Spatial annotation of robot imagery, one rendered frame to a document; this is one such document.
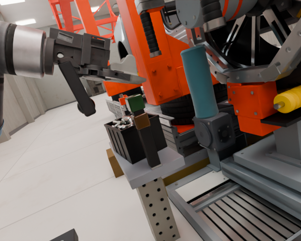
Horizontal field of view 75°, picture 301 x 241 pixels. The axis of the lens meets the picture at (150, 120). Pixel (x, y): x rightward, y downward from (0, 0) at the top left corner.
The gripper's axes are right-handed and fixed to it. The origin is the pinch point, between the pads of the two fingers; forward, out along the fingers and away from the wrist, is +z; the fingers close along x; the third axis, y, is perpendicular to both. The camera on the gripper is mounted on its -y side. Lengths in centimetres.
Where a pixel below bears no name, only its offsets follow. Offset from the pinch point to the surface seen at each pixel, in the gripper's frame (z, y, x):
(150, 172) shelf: 7.0, -23.5, 3.4
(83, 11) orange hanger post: -2, 109, 243
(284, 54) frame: 33.7, 11.6, -10.8
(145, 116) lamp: 3.3, -8.1, 2.8
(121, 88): 60, 16, 241
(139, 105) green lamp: 1.5, -5.4, 2.9
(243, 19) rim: 39.0, 28.7, 9.2
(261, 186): 58, -32, 6
